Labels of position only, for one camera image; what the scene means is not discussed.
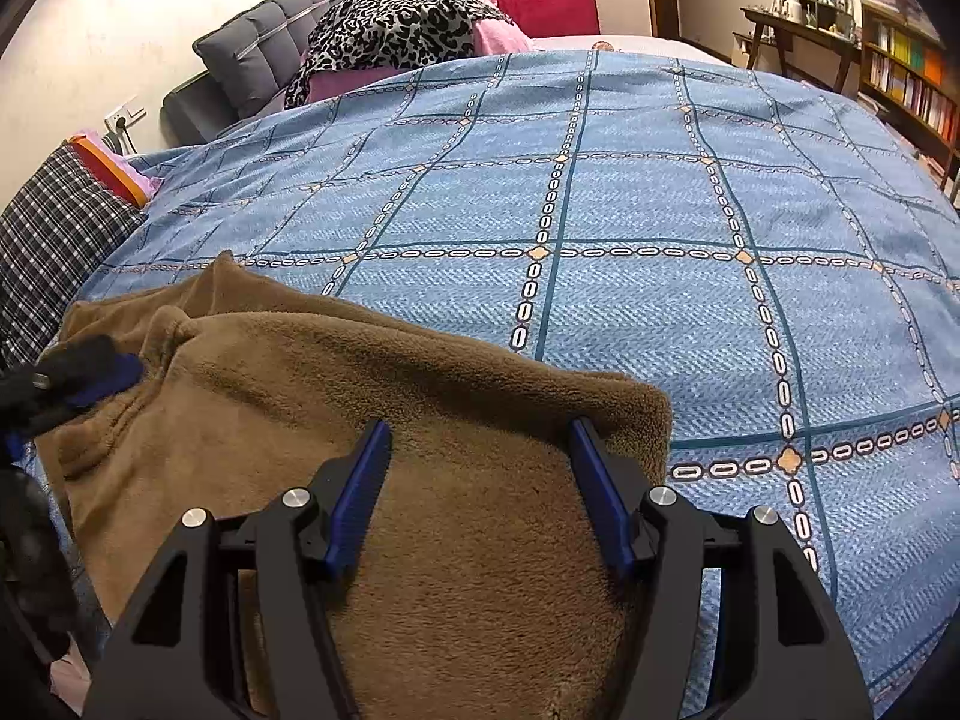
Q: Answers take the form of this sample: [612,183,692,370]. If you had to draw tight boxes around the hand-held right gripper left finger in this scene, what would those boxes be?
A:
[81,418,395,720]

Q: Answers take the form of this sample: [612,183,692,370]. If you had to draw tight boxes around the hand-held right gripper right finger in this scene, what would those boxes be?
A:
[566,416,875,720]

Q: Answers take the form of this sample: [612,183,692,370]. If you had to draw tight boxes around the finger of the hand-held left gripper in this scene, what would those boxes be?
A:
[34,336,145,415]

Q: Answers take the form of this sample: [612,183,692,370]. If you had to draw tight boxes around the brown fleece pants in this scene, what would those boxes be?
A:
[34,249,674,720]

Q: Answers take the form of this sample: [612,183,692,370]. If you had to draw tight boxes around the dark plaid pillow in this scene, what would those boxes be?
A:
[0,141,147,370]

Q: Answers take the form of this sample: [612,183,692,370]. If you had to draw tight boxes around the orange and pink pillow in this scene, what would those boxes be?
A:
[67,131,164,209]

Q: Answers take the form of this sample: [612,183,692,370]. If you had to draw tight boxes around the grey padded headboard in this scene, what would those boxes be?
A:
[161,0,376,147]

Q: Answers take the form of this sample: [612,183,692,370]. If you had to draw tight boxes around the lavender bed sheet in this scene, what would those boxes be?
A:
[529,34,732,66]

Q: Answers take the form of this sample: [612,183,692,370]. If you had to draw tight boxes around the leopard print blanket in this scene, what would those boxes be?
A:
[283,0,518,112]

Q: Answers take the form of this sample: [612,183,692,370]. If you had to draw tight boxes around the dark wooden desk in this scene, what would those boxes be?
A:
[733,6,863,96]

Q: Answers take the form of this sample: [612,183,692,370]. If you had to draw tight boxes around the wooden bookshelf with books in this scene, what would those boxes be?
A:
[855,0,960,167]

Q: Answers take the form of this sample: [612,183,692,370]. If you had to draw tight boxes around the white wall socket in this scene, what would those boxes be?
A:
[103,96,148,133]

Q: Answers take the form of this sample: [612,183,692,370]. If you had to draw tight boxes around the blue chain-patterned blanket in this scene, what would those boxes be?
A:
[22,49,960,720]

